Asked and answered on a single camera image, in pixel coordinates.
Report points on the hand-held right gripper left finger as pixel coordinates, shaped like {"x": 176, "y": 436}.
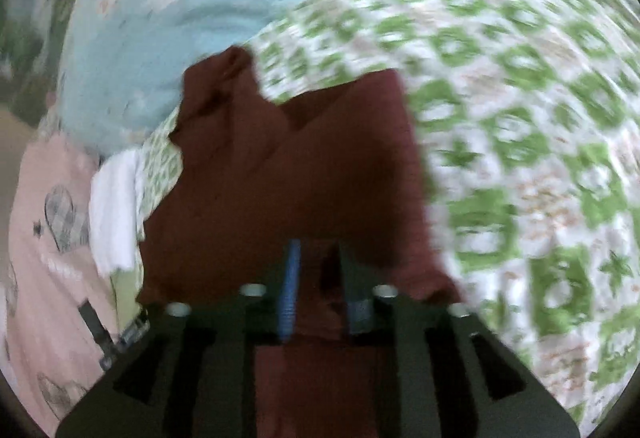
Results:
{"x": 292, "y": 293}

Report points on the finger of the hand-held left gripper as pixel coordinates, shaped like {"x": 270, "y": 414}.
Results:
{"x": 93, "y": 324}
{"x": 131, "y": 334}

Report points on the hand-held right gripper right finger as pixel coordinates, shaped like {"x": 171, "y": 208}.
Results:
{"x": 357, "y": 315}

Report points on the maroon garment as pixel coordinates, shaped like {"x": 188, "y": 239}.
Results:
{"x": 300, "y": 168}

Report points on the light green bed sheet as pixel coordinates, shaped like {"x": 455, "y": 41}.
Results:
{"x": 125, "y": 293}

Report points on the pink heart print pillow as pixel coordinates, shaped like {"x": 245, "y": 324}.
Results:
{"x": 45, "y": 298}

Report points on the white towel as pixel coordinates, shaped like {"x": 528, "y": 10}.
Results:
{"x": 112, "y": 218}

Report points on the green checkered printed blanket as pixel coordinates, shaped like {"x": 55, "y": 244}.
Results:
{"x": 500, "y": 93}

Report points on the light blue floral quilt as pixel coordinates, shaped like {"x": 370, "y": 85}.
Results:
{"x": 200, "y": 18}

